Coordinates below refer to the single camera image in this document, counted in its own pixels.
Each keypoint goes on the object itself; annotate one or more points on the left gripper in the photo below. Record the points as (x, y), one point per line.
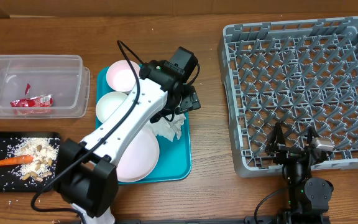
(191, 100)

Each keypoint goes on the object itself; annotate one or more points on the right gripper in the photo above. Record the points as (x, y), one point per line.
(277, 145)

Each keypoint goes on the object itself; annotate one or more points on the white napkin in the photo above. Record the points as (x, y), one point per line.
(168, 129)

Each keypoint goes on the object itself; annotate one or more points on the white bowl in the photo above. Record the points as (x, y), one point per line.
(108, 103)

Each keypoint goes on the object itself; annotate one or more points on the red foil snack wrapper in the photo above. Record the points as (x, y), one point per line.
(34, 105)

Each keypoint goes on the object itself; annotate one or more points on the orange carrot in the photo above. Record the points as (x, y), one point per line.
(23, 159)

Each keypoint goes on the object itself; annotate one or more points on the rice and peanut scraps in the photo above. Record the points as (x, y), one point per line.
(35, 174)

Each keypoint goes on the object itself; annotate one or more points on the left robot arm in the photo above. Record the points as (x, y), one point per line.
(86, 175)

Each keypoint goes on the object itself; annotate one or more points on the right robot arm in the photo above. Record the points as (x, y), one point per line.
(308, 196)

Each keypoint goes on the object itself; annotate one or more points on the grey dishwasher rack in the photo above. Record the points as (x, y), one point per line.
(301, 74)

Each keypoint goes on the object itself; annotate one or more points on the black waste tray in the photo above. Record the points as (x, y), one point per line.
(10, 176)

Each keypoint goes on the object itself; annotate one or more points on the teal plastic tray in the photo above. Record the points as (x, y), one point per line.
(174, 161)

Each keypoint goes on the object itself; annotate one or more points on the pink bowl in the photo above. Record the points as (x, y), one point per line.
(120, 77)

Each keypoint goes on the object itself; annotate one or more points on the pink plate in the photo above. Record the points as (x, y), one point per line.
(140, 157)

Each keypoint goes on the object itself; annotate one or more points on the clear plastic bin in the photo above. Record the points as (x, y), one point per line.
(63, 76)

